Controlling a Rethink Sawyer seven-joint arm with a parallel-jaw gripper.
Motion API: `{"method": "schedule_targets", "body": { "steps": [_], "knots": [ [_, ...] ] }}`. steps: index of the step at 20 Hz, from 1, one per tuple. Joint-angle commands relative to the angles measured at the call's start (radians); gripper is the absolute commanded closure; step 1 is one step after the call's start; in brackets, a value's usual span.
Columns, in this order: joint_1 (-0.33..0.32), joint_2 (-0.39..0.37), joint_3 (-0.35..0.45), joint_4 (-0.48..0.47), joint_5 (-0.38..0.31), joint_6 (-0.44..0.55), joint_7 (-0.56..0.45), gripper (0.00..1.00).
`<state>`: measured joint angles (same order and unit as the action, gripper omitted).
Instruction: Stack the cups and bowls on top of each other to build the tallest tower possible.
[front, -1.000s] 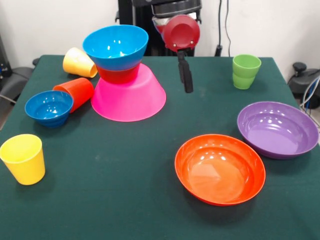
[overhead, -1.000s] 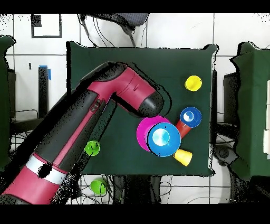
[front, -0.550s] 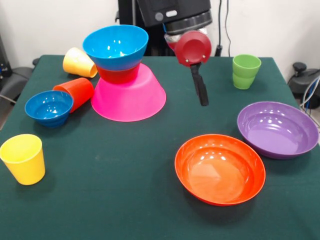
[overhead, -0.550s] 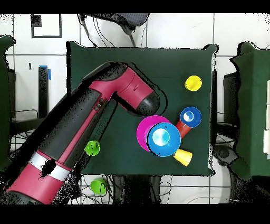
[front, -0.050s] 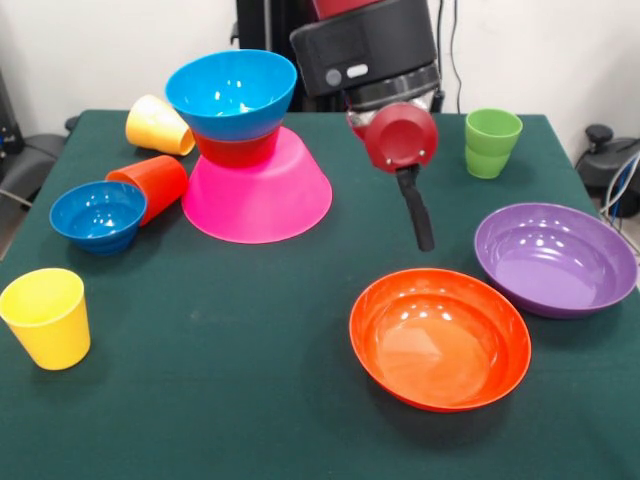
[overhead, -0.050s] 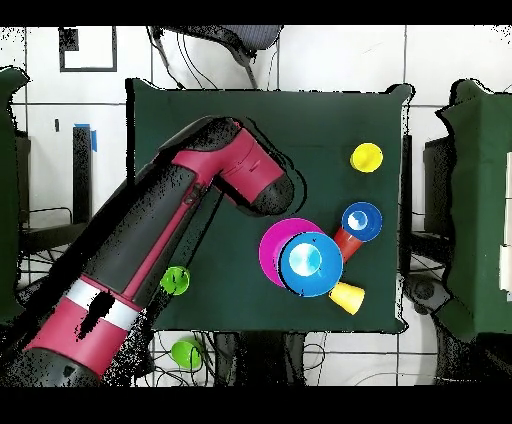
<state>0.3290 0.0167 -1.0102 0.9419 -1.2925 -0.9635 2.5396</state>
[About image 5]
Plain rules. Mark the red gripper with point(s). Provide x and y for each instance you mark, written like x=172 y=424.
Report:
x=402 y=137

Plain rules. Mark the large shallow orange bowl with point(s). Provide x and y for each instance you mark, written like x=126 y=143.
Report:
x=440 y=345

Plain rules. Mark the pink plastic bowl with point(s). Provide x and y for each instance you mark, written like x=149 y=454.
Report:
x=255 y=200

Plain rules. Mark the small orange bowl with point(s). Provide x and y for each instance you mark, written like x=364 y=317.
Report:
x=235 y=152

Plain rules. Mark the light blue plastic bowl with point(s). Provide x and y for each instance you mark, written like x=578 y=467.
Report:
x=230 y=120

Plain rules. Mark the red-orange plastic cup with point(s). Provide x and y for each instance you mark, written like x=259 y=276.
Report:
x=160 y=182

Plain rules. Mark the golden yellow plastic cup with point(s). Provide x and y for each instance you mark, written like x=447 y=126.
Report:
x=150 y=125

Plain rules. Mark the lemon yellow plastic cup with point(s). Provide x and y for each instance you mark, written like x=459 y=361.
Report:
x=50 y=330

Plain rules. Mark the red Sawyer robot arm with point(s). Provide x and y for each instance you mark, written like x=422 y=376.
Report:
x=370 y=45

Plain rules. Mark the green plastic cup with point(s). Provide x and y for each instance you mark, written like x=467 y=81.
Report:
x=492 y=150

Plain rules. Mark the purple plastic bowl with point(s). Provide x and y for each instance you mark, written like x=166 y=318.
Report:
x=555 y=260

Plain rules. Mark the dark green tablecloth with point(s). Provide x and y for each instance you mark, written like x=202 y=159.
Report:
x=350 y=425

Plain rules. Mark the small dark blue bowl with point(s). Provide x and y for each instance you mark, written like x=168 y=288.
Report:
x=97 y=220

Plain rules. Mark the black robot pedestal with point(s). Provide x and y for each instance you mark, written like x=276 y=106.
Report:
x=265 y=30

